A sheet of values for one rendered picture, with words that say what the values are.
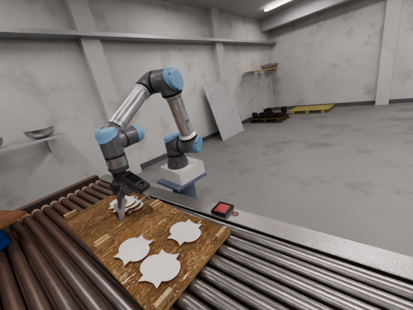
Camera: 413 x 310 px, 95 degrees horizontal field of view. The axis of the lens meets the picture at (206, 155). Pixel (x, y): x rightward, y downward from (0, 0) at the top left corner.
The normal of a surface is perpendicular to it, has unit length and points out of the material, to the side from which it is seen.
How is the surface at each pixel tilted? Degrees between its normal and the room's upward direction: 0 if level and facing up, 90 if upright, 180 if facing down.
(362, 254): 0
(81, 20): 90
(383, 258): 0
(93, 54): 90
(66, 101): 90
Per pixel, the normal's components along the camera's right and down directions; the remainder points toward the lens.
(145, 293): -0.18, -0.93
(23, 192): 0.71, 0.11
